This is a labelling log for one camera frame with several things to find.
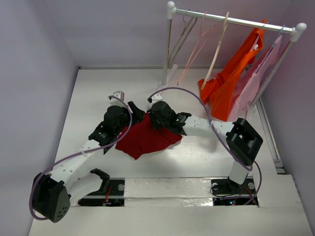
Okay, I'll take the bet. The dark red t shirt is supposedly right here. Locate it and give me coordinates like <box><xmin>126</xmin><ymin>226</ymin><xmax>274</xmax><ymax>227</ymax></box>
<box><xmin>115</xmin><ymin>114</ymin><xmax>182</xmax><ymax>160</ymax></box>

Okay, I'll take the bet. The beige wooden hanger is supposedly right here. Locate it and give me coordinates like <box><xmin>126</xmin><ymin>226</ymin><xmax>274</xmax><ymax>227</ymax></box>
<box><xmin>201</xmin><ymin>11</ymin><xmax>230</xmax><ymax>90</ymax></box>

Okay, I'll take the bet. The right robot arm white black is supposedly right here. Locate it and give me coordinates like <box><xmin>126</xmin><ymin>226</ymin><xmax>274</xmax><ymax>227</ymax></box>
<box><xmin>148</xmin><ymin>101</ymin><xmax>263</xmax><ymax>193</ymax></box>

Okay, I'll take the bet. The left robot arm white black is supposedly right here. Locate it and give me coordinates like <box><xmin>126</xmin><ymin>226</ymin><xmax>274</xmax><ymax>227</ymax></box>
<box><xmin>29</xmin><ymin>99</ymin><xmax>145</xmax><ymax>223</ymax></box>

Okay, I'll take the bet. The orange t shirt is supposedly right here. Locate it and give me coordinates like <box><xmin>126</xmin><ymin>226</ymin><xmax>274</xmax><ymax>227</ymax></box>
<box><xmin>198</xmin><ymin>28</ymin><xmax>265</xmax><ymax>121</ymax></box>

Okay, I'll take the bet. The pink t shirt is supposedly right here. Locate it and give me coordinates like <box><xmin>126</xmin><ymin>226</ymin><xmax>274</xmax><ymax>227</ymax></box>
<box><xmin>212</xmin><ymin>35</ymin><xmax>283</xmax><ymax>114</ymax></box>

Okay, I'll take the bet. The grey plastic hanger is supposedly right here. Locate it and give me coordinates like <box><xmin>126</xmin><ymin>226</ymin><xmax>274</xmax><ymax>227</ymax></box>
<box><xmin>168</xmin><ymin>10</ymin><xmax>197</xmax><ymax>68</ymax></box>

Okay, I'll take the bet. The white hanger under orange shirt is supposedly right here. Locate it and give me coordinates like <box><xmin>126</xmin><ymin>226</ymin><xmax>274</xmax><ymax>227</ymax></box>
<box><xmin>250</xmin><ymin>23</ymin><xmax>266</xmax><ymax>52</ymax></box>

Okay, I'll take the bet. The white clothes rack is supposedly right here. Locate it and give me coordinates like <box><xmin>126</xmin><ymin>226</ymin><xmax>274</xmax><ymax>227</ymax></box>
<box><xmin>157</xmin><ymin>1</ymin><xmax>308</xmax><ymax>123</ymax></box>

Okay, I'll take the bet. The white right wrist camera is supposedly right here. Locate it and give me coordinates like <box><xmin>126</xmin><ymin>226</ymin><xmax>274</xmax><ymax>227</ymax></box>
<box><xmin>147</xmin><ymin>93</ymin><xmax>163</xmax><ymax>109</ymax></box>

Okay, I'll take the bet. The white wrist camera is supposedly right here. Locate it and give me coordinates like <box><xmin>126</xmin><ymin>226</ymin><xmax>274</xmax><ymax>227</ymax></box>
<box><xmin>147</xmin><ymin>93</ymin><xmax>163</xmax><ymax>109</ymax></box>
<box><xmin>108</xmin><ymin>90</ymin><xmax>125</xmax><ymax>103</ymax></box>

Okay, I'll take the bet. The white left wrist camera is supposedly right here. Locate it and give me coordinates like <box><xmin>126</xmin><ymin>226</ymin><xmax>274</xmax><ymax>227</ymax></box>
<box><xmin>108</xmin><ymin>90</ymin><xmax>125</xmax><ymax>103</ymax></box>

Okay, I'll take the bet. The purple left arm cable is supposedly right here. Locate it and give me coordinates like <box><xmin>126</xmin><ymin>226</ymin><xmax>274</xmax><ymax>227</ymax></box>
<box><xmin>29</xmin><ymin>94</ymin><xmax>133</xmax><ymax>221</ymax></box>

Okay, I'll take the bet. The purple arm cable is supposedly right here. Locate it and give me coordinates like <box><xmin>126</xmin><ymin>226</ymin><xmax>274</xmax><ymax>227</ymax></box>
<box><xmin>147</xmin><ymin>87</ymin><xmax>262</xmax><ymax>206</ymax></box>
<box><xmin>29</xmin><ymin>94</ymin><xmax>133</xmax><ymax>221</ymax></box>

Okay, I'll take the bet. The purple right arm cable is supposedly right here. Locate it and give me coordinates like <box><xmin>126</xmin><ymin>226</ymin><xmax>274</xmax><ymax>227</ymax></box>
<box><xmin>147</xmin><ymin>87</ymin><xmax>262</xmax><ymax>206</ymax></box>

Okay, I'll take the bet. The pink wire hanger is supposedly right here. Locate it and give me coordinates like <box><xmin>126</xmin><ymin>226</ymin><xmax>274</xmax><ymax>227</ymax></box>
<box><xmin>177</xmin><ymin>12</ymin><xmax>216</xmax><ymax>86</ymax></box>

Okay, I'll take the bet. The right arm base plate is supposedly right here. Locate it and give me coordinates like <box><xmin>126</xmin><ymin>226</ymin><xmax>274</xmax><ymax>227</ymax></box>
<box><xmin>210</xmin><ymin>178</ymin><xmax>259</xmax><ymax>206</ymax></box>

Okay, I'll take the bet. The blue wire hanger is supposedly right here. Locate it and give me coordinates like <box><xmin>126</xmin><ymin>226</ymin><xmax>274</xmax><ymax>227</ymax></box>
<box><xmin>254</xmin><ymin>25</ymin><xmax>285</xmax><ymax>74</ymax></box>

